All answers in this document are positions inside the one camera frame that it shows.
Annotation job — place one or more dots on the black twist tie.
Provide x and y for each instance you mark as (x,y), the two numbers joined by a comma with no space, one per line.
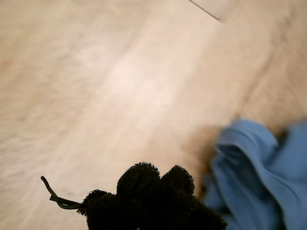
(60,202)

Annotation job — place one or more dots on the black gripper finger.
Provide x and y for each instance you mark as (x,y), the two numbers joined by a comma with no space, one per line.
(182,206)
(129,203)

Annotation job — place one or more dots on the blue printed T-shirt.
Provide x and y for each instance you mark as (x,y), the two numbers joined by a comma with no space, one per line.
(251,167)

